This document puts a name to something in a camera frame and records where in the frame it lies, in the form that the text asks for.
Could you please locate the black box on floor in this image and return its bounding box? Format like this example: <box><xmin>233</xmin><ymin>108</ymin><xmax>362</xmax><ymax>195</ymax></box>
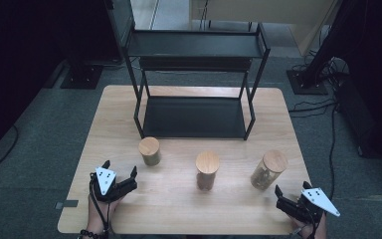
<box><xmin>333</xmin><ymin>79</ymin><xmax>378</xmax><ymax>157</ymax></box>

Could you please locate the short glass jar wooden lid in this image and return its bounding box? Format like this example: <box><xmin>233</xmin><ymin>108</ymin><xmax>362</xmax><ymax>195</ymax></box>
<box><xmin>137</xmin><ymin>136</ymin><xmax>162</xmax><ymax>167</ymax></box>

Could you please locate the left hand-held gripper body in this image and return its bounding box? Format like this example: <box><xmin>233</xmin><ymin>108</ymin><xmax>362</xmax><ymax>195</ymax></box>
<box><xmin>90</xmin><ymin>165</ymin><xmax>139</xmax><ymax>204</ymax></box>

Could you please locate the black stand with square base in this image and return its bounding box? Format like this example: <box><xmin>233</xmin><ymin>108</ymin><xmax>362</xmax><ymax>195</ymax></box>
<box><xmin>59</xmin><ymin>0</ymin><xmax>104</xmax><ymax>91</ymax></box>
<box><xmin>286</xmin><ymin>0</ymin><xmax>359</xmax><ymax>97</ymax></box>

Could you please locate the beige board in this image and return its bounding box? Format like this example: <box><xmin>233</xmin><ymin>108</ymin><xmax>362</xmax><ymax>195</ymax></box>
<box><xmin>189</xmin><ymin>0</ymin><xmax>337</xmax><ymax>57</ymax></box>

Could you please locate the slim jar with red contents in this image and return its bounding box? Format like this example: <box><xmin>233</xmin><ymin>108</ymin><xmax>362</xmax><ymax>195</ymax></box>
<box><xmin>195</xmin><ymin>150</ymin><xmax>221</xmax><ymax>192</ymax></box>

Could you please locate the hand-held gripper cable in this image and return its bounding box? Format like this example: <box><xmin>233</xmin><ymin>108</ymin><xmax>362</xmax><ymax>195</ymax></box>
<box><xmin>89</xmin><ymin>172</ymin><xmax>111</xmax><ymax>237</ymax></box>
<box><xmin>291</xmin><ymin>198</ymin><xmax>322</xmax><ymax>239</ymax></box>

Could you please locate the person's left hand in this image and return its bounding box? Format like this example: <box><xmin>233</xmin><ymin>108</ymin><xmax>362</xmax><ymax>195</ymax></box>
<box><xmin>86</xmin><ymin>193</ymin><xmax>124</xmax><ymax>234</ymax></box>

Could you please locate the grey tape strip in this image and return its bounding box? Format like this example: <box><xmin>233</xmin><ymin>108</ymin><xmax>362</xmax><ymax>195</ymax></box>
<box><xmin>54</xmin><ymin>199</ymin><xmax>80</xmax><ymax>210</ymax></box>

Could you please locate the bundle of black floor cables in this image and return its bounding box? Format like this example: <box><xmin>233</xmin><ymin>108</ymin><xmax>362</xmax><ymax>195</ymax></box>
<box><xmin>287</xmin><ymin>29</ymin><xmax>351</xmax><ymax>119</ymax></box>

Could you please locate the wide glass jar wooden lid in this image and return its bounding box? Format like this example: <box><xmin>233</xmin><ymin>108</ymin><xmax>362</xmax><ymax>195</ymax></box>
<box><xmin>250</xmin><ymin>149</ymin><xmax>289</xmax><ymax>191</ymax></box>

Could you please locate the black metal shelf rack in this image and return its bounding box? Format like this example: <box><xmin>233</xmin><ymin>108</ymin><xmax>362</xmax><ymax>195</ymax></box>
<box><xmin>122</xmin><ymin>22</ymin><xmax>272</xmax><ymax>141</ymax></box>

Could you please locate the long black floor cable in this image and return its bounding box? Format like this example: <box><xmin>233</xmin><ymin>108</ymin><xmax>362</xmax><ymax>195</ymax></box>
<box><xmin>327</xmin><ymin>103</ymin><xmax>339</xmax><ymax>202</ymax></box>

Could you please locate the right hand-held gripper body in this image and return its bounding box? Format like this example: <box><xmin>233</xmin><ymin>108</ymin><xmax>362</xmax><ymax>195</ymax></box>
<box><xmin>276</xmin><ymin>186</ymin><xmax>341</xmax><ymax>225</ymax></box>

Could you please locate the person's right hand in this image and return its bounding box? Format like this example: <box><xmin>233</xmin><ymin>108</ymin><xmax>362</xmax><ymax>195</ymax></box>
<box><xmin>287</xmin><ymin>212</ymin><xmax>328</xmax><ymax>239</ymax></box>

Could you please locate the dark bead bracelet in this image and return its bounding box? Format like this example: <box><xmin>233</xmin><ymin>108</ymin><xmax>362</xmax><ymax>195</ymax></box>
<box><xmin>79</xmin><ymin>228</ymin><xmax>109</xmax><ymax>239</ymax></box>

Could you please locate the right hand-held gripper cable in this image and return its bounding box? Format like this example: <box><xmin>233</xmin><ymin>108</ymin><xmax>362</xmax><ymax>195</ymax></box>
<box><xmin>291</xmin><ymin>198</ymin><xmax>322</xmax><ymax>239</ymax></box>

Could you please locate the left hand-held gripper cable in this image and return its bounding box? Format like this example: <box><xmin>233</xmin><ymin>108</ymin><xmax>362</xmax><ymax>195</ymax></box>
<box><xmin>89</xmin><ymin>172</ymin><xmax>111</xmax><ymax>237</ymax></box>

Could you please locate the curved black floor cable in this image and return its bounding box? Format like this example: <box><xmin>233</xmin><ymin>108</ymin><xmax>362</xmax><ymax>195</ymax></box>
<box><xmin>0</xmin><ymin>123</ymin><xmax>20</xmax><ymax>181</ymax></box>

